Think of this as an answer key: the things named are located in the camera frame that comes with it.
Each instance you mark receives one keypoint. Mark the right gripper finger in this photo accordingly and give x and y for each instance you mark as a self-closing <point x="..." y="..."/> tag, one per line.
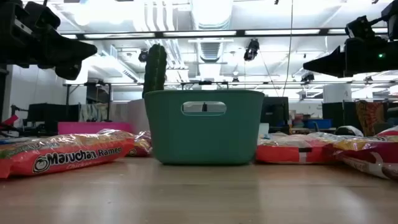
<point x="329" y="63"/>

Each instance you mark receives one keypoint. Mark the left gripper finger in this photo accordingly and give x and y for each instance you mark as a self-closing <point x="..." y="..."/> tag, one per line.
<point x="73" y="51"/>
<point x="69" y="72"/>

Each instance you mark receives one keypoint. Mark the red Maruchan ramen pack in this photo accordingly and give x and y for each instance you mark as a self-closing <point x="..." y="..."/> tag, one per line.
<point x="141" y="144"/>
<point x="367" y="157"/>

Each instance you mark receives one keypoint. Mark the teal plastic bin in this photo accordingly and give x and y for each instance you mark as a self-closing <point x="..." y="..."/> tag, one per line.
<point x="204" y="140"/>

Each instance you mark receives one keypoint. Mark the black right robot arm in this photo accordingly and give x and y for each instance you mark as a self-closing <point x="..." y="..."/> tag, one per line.
<point x="391" y="18"/>

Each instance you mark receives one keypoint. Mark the black ceiling-hung device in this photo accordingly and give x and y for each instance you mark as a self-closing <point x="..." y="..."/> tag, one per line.
<point x="251" y="49"/>
<point x="307" y="77"/>
<point x="143" y="56"/>

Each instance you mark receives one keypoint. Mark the white cylinder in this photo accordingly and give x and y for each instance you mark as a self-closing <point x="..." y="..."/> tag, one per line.
<point x="337" y="93"/>

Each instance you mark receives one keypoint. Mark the black cabinet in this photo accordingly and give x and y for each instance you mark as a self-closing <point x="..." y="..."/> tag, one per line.
<point x="337" y="113"/>

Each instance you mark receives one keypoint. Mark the orange patterned cloth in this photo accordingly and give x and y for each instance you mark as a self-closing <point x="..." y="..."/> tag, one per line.
<point x="370" y="118"/>

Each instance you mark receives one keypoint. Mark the red plastic bin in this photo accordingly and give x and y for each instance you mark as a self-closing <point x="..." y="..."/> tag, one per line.
<point x="93" y="127"/>

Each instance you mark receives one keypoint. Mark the blue storage bin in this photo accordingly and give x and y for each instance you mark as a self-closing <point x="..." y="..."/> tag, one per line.
<point x="318" y="124"/>

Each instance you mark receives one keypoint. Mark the black background monitor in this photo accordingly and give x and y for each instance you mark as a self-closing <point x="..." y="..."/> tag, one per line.
<point x="275" y="109"/>

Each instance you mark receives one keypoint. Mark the green cactus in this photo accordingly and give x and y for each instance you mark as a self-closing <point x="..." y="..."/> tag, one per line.
<point x="155" y="68"/>

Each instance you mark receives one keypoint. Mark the black background table frame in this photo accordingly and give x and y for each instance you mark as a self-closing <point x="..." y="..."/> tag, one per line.
<point x="66" y="93"/>

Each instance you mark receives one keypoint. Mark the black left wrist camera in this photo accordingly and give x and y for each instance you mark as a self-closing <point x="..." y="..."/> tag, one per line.
<point x="40" y="15"/>

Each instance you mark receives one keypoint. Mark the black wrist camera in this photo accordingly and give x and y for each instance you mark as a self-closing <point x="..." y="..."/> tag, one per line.
<point x="40" y="15"/>
<point x="360" y="28"/>

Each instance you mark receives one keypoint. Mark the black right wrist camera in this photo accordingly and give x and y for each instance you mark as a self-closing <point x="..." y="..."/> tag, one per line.
<point x="360" y="28"/>

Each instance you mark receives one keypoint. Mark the black overhead frame beam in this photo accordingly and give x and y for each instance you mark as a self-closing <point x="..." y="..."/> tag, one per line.
<point x="240" y="32"/>

